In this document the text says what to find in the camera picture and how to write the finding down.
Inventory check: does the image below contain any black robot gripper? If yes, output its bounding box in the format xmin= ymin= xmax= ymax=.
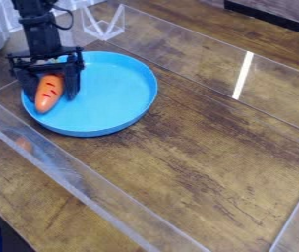
xmin=8 ymin=0 xmax=84 ymax=102

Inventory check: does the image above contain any orange toy carrot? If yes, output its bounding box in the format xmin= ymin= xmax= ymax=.
xmin=36 ymin=73 xmax=64 ymax=114

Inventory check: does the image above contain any blue round tray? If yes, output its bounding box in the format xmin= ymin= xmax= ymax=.
xmin=21 ymin=51 xmax=159 ymax=137

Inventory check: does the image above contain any black bar at back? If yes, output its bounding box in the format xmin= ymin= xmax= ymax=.
xmin=224 ymin=0 xmax=299 ymax=32

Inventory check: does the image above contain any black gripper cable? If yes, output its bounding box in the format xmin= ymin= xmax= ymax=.
xmin=50 ymin=5 xmax=76 ymax=32

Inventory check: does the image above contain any clear acrylic barrier wall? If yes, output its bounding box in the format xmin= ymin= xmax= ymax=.
xmin=0 ymin=0 xmax=299 ymax=252

